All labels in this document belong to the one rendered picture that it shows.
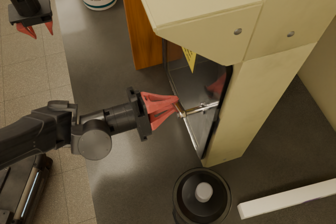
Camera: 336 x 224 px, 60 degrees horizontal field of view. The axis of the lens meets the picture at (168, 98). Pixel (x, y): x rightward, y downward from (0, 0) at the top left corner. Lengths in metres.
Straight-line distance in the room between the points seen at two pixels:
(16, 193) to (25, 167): 0.13
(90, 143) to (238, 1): 0.34
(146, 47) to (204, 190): 0.50
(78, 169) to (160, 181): 1.12
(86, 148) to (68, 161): 1.37
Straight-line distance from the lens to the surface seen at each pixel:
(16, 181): 1.70
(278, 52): 0.41
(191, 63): 0.57
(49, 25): 0.84
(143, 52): 0.89
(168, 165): 0.81
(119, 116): 0.58
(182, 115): 0.57
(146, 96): 0.61
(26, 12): 0.81
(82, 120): 0.59
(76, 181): 1.84
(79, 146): 0.52
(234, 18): 0.31
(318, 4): 0.37
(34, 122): 0.55
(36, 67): 2.32
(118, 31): 1.07
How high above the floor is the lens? 1.71
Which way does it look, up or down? 60 degrees down
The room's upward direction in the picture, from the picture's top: straight up
